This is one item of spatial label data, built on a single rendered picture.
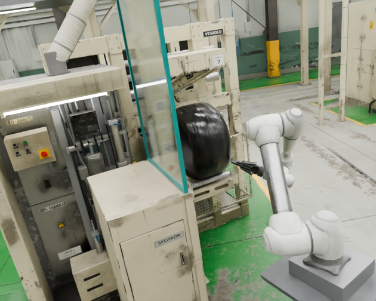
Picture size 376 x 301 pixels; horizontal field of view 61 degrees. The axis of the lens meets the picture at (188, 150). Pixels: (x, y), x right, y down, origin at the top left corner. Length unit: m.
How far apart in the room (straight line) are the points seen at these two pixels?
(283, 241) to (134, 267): 0.72
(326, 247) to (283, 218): 0.24
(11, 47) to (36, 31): 0.99
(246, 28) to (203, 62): 9.30
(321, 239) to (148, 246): 0.83
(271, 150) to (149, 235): 0.78
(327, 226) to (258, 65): 10.52
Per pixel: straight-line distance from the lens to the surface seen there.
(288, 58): 12.38
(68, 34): 2.29
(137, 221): 1.44
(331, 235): 1.75
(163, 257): 1.58
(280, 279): 1.92
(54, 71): 2.29
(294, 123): 1.85
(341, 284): 1.79
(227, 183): 2.48
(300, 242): 1.71
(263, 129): 1.79
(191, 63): 2.51
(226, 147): 2.22
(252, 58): 11.92
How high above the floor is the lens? 1.96
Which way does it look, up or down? 21 degrees down
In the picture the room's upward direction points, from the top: 8 degrees counter-clockwise
